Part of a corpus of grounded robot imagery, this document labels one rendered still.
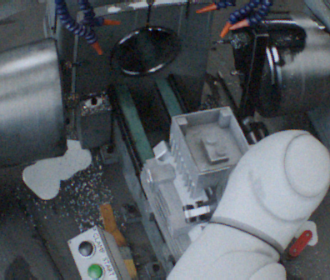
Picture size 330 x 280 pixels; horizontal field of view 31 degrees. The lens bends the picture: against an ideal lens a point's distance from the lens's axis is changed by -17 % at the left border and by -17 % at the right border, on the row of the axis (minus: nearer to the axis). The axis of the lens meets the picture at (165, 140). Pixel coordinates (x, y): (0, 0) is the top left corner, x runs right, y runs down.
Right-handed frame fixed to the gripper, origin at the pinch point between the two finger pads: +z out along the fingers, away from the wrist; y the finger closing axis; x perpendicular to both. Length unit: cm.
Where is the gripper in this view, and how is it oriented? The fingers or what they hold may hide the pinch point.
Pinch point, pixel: (202, 213)
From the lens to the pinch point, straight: 103.7
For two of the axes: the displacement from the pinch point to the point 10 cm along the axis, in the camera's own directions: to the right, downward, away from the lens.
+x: 2.2, 9.6, -1.5
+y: -9.5, 1.8, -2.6
